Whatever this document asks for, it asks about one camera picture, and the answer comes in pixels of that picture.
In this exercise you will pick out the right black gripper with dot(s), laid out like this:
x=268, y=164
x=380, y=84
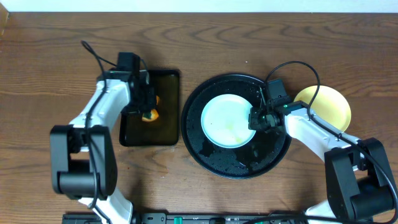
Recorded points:
x=254, y=124

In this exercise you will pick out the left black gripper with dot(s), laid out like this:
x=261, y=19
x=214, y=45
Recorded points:
x=144, y=104

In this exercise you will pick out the green and yellow sponge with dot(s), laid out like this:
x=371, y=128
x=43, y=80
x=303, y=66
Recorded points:
x=150, y=116

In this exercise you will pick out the light blue plate top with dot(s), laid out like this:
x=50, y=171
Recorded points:
x=225, y=121

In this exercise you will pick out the yellow plate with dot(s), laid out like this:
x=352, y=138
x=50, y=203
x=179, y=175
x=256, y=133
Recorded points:
x=332, y=107

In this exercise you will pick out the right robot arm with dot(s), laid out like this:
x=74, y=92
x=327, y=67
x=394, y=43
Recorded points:
x=359, y=180

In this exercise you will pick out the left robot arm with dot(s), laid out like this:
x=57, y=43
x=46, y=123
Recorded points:
x=83, y=163

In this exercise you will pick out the black rectangular tray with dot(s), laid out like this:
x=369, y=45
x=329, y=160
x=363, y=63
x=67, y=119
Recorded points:
x=163, y=131

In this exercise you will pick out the round black tray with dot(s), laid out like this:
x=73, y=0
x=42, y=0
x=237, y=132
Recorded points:
x=261, y=154

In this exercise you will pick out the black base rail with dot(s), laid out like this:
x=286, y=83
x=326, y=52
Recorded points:
x=162, y=218

